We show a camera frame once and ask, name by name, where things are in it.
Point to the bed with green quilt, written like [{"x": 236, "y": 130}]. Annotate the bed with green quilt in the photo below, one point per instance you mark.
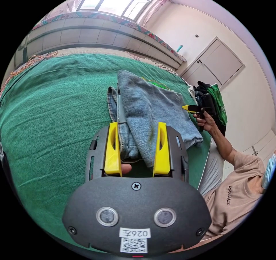
[{"x": 54, "y": 121}]

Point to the teal bottle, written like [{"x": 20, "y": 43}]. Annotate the teal bottle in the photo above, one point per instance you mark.
[{"x": 180, "y": 48}]

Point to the pink curtain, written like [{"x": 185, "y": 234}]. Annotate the pink curtain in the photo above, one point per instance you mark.
[{"x": 158, "y": 8}]

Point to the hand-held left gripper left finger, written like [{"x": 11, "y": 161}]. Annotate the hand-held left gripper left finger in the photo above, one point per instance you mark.
[{"x": 112, "y": 152}]

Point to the pile of clothes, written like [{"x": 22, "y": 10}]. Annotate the pile of clothes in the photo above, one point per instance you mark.
[{"x": 217, "y": 100}]

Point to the person's right hand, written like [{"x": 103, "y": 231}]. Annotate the person's right hand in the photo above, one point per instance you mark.
[{"x": 207, "y": 121}]

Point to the light blue denim shorts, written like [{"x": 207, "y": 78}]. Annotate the light blue denim shorts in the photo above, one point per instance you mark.
[{"x": 148, "y": 113}]

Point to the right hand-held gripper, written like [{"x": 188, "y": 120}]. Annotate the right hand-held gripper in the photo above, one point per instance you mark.
[{"x": 199, "y": 111}]

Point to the person's right forearm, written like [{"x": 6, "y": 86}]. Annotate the person's right forearm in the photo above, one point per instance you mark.
[{"x": 223, "y": 144}]

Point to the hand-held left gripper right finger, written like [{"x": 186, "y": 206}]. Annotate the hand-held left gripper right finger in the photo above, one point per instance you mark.
[{"x": 162, "y": 154}]

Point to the person's left hand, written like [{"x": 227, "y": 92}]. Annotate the person's left hand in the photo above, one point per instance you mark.
[{"x": 126, "y": 168}]

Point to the white cupboard with two doors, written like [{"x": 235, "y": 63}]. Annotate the white cupboard with two doors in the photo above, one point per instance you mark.
[{"x": 215, "y": 63}]

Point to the person's body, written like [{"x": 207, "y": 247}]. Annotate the person's body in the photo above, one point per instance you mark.
[{"x": 237, "y": 199}]

